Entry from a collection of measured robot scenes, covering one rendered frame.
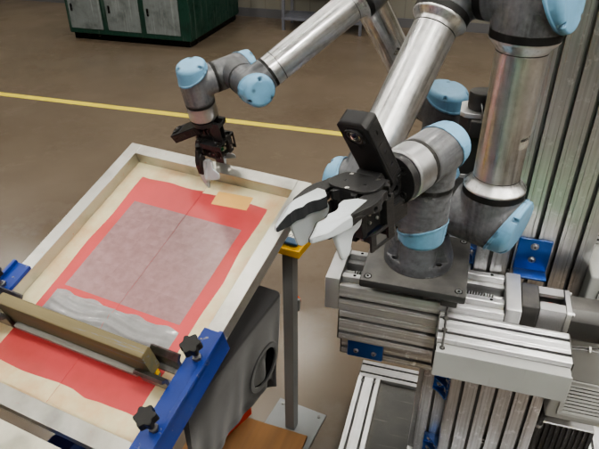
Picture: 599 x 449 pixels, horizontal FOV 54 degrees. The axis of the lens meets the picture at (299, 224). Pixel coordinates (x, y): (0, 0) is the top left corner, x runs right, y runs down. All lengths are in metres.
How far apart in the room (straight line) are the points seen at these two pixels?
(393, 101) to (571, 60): 0.43
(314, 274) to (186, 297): 1.99
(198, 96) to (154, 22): 6.22
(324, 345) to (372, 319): 1.54
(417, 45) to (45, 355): 1.02
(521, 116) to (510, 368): 0.50
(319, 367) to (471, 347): 1.60
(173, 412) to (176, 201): 0.64
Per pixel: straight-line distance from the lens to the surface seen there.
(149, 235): 1.57
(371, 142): 0.70
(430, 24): 1.03
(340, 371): 2.79
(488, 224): 1.15
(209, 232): 1.52
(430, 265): 1.27
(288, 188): 1.52
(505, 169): 1.11
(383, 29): 1.63
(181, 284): 1.43
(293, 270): 1.99
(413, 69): 1.00
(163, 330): 1.37
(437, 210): 0.89
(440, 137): 0.85
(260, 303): 1.67
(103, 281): 1.52
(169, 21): 7.56
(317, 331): 2.98
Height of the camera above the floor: 2.03
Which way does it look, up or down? 33 degrees down
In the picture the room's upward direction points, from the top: straight up
